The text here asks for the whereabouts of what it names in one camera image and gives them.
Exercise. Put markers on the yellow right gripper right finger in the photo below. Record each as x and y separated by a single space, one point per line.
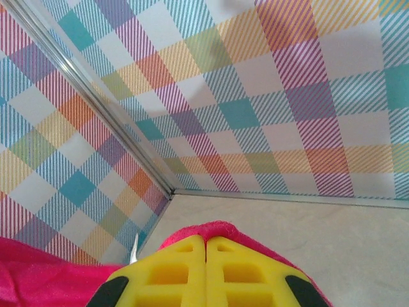
243 275

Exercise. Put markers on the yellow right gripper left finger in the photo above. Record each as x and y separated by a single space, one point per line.
172 275

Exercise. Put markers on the pink t-shirt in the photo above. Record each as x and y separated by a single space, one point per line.
38 275

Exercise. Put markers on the aluminium frame post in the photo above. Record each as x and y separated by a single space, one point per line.
96 102

